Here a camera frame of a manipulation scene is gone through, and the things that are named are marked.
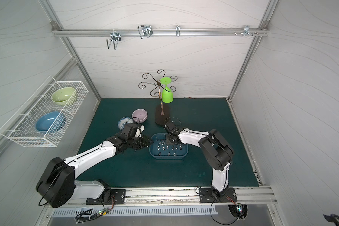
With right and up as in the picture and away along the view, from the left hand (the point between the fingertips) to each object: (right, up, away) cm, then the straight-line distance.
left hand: (152, 142), depth 83 cm
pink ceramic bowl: (-13, +15, +22) cm, 30 cm away
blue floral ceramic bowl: (-24, +12, +18) cm, 33 cm away
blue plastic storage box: (+3, -6, +7) cm, 10 cm away
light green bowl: (-48, +27, -9) cm, 56 cm away
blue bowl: (-45, +14, -17) cm, 50 cm away
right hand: (+11, 0, +13) cm, 16 cm away
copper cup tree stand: (+14, +41, +6) cm, 44 cm away
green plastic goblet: (+8, +30, +10) cm, 33 cm away
